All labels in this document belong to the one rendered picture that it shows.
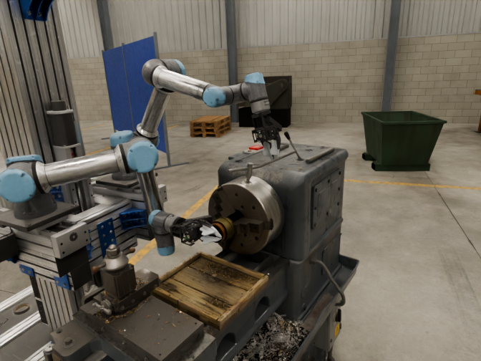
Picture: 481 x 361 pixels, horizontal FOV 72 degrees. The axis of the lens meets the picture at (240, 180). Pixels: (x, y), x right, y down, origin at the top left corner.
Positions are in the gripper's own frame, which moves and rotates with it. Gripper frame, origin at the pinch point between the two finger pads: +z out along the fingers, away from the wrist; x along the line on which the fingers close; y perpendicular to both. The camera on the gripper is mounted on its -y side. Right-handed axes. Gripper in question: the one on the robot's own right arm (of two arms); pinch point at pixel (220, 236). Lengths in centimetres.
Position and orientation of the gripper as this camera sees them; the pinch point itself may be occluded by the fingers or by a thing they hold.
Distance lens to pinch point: 126.3
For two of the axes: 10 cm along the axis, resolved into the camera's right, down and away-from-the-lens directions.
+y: -6.0, 2.7, -7.5
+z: 8.0, 1.6, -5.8
